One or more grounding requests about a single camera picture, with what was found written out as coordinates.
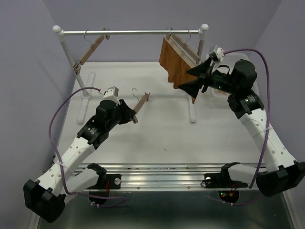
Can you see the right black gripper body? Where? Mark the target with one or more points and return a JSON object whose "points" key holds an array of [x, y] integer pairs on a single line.
{"points": [[218, 80]]}

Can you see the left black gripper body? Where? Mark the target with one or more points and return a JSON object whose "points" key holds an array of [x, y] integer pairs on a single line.
{"points": [[122, 115]]}

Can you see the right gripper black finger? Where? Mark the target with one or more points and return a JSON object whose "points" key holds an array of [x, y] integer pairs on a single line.
{"points": [[192, 88], [200, 69]]}

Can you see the wooden clip hanger with beige underwear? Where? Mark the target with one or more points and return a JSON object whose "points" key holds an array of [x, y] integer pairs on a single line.
{"points": [[139, 105]]}

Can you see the beige underwear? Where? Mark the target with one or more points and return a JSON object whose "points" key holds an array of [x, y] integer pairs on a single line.
{"points": [[219, 93]]}

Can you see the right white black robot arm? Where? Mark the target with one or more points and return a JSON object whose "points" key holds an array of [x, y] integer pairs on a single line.
{"points": [[282, 171]]}

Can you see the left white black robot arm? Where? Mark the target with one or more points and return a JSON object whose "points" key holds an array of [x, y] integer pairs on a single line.
{"points": [[48, 195]]}

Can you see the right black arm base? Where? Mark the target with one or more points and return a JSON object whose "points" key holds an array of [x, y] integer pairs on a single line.
{"points": [[227, 189]]}

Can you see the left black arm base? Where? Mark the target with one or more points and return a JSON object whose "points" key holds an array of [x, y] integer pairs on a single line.
{"points": [[102, 189]]}

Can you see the brown underwear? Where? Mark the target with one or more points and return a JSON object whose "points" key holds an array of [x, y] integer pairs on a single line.
{"points": [[176, 62]]}

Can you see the wooden hanger with brown underwear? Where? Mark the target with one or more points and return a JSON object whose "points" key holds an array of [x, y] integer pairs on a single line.
{"points": [[183, 47]]}

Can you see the empty wooden clip hanger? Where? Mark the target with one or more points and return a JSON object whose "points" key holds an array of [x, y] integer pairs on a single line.
{"points": [[93, 46]]}

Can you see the white plastic basket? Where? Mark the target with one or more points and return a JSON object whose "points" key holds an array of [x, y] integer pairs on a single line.
{"points": [[242, 75]]}

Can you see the white clothes rack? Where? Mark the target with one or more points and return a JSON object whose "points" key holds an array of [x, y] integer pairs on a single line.
{"points": [[61, 34]]}

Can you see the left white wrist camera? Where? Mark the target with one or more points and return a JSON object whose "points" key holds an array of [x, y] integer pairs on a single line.
{"points": [[110, 96]]}

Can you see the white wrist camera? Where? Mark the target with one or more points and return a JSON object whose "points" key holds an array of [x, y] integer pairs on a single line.
{"points": [[216, 54], [110, 96]]}

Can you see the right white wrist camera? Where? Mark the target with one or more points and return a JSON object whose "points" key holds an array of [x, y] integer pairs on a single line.
{"points": [[216, 54]]}

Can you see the aluminium mounting rail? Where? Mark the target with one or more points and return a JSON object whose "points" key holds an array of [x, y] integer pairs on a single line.
{"points": [[135, 177]]}

